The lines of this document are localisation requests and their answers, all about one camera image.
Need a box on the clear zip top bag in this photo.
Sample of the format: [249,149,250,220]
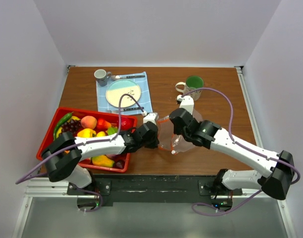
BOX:
[157,116,195,155]

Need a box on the red apple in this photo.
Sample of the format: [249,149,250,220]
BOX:
[121,117,132,130]

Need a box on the green starfruit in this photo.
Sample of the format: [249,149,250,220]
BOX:
[106,126,118,135]

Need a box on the purple onion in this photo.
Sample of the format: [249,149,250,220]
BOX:
[106,155,120,160]

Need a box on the yellow mango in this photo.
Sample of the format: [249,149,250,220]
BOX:
[96,131,107,137]

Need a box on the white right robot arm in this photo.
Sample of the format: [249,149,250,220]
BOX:
[169,108,295,200]

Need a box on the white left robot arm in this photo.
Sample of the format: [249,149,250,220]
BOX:
[41,121,159,194]

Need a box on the blue checked cloth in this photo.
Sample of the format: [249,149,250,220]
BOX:
[96,72,152,113]

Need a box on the green floral mug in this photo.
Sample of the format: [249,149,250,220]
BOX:
[175,75,204,101]

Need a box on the dark red fig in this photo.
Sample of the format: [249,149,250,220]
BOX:
[114,160,125,170]

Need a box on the cream and blue plate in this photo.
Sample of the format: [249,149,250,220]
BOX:
[105,79,142,107]

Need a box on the yellow orange papaya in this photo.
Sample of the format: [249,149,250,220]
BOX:
[91,155,114,168]

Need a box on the yellow bell pepper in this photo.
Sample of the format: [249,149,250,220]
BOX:
[77,128,97,138]

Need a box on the peach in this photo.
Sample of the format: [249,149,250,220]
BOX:
[81,116,97,129]

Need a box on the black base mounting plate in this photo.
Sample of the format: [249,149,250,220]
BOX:
[67,174,243,208]

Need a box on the red plastic tray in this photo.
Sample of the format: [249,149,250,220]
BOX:
[36,107,131,173]

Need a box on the red chili pepper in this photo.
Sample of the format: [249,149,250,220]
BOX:
[79,158,92,165]

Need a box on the small grey mug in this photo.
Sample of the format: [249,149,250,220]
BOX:
[94,69,112,87]

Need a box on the dark purple grape bunch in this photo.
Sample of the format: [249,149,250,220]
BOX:
[59,119,81,135]

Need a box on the green chili pepper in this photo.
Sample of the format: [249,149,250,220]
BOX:
[53,112,73,140]

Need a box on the yellow lemon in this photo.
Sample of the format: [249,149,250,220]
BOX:
[55,127,62,139]

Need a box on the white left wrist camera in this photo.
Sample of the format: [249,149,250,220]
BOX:
[143,113,159,125]

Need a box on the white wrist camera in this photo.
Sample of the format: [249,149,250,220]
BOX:
[176,95,194,115]
[143,113,159,125]

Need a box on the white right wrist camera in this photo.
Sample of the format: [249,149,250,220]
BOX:
[176,95,194,115]

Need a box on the metal fork black handle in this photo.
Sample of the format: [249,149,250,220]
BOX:
[106,107,144,114]

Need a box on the metal spoon black handle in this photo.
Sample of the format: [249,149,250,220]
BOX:
[111,74,145,81]

